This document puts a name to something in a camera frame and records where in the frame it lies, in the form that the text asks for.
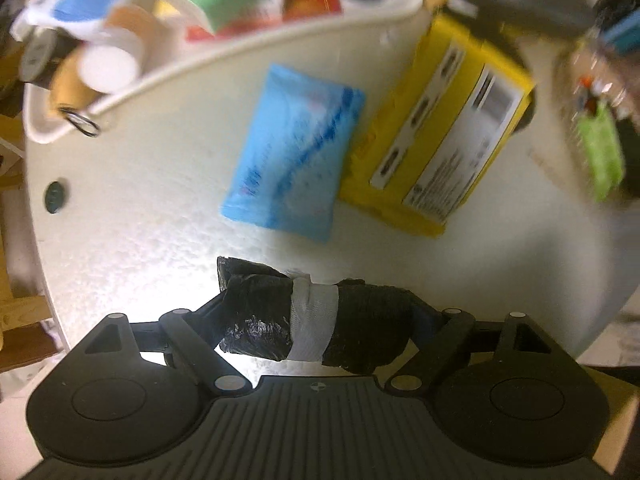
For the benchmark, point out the black roll with white band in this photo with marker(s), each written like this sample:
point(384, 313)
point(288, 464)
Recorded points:
point(365, 325)

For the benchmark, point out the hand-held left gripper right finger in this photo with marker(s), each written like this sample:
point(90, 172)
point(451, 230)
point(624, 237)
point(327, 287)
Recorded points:
point(427, 327)

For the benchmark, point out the green wipes packet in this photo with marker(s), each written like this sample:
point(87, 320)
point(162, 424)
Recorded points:
point(600, 155)

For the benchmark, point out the white tray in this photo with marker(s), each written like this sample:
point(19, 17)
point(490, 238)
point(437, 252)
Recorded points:
point(150, 77)

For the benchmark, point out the yellow box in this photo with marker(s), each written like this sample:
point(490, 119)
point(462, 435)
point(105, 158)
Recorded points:
point(450, 125)

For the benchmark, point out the blue and white round item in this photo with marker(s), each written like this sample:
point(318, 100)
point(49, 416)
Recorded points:
point(85, 7)

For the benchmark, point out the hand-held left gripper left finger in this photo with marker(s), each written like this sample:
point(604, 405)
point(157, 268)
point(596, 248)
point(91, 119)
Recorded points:
point(200, 345)

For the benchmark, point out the orange bottle with white cap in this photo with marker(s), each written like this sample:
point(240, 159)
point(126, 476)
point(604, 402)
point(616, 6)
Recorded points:
point(135, 25)

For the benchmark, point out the brown cardboard box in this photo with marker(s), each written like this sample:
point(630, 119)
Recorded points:
point(617, 410)

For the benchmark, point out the tan round object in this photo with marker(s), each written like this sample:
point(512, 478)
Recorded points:
point(70, 85)

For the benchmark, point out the dark round table grommet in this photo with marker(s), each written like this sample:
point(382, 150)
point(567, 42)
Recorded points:
point(55, 197)

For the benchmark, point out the blue tissue packet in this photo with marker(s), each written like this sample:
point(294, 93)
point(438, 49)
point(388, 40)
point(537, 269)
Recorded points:
point(295, 160)

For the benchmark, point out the clear bag with green item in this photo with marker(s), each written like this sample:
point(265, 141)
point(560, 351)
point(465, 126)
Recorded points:
point(575, 75)

